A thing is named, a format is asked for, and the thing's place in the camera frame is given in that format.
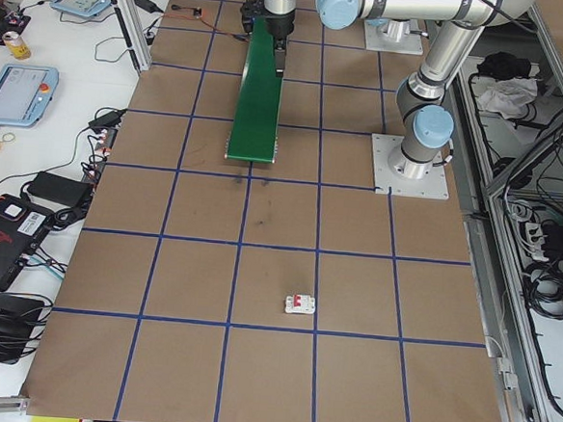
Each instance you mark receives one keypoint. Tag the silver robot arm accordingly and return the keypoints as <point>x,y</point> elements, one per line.
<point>444,53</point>

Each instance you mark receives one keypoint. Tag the green belt conveyor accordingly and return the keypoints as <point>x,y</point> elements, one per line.
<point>254,122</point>

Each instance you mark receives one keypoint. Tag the small black sensor module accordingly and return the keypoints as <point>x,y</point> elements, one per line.
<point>197,11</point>

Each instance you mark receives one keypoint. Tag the small black power adapter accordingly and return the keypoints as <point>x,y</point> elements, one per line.
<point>144,2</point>

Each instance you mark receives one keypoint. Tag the black plug adapter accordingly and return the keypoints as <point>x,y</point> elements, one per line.
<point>107,117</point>

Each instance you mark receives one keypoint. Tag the black power strip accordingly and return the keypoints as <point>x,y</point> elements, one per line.
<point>96,159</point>

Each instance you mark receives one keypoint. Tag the black cloth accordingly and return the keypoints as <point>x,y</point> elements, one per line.
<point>506,65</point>

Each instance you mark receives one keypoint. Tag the white cloth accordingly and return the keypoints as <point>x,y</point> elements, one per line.
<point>504,98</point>

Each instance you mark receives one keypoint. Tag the white red circuit breaker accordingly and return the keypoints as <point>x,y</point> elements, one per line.
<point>299,306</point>

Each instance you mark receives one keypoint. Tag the large black power brick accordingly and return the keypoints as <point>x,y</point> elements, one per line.
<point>60,188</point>

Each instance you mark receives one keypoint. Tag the yellow beverage can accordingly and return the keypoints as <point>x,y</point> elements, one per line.
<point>17,47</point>

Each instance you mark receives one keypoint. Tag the small black circuit board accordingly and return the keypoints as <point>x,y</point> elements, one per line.
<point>15,19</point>

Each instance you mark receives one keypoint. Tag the white power strip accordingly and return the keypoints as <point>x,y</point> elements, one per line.
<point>533,236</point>

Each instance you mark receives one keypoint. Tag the grey connector box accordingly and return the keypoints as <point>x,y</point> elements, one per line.
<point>506,376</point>

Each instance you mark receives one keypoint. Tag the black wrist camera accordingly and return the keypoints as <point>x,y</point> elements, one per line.
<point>248,16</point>

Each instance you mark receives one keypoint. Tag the white square base plate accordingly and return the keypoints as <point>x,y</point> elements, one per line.
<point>433,188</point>
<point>409,46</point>

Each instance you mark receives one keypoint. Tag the aluminium profile post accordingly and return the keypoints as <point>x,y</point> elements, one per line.
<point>130,22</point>

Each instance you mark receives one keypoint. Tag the V-shaped metal bar frame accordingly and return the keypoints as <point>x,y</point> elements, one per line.
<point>498,192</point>

